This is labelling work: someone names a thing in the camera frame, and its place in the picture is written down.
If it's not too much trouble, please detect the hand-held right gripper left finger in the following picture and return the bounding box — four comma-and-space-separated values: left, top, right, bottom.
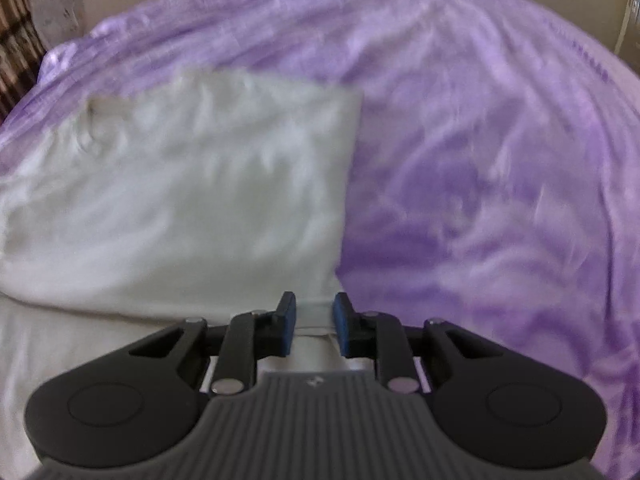
129, 291, 297, 395

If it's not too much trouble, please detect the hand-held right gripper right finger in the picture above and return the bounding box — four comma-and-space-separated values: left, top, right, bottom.
332, 291, 503, 395

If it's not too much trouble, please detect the white long-sleeve sweatshirt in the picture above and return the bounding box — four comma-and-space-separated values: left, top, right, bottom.
0, 67, 376, 480

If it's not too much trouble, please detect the purple bed duvet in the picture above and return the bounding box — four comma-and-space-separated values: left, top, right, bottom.
0, 0, 640, 480

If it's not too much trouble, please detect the floral covered standing fan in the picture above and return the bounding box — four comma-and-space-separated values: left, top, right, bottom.
25, 0, 86, 51

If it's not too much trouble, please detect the brown patterned curtain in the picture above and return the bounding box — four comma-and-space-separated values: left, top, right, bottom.
0, 0, 46, 121

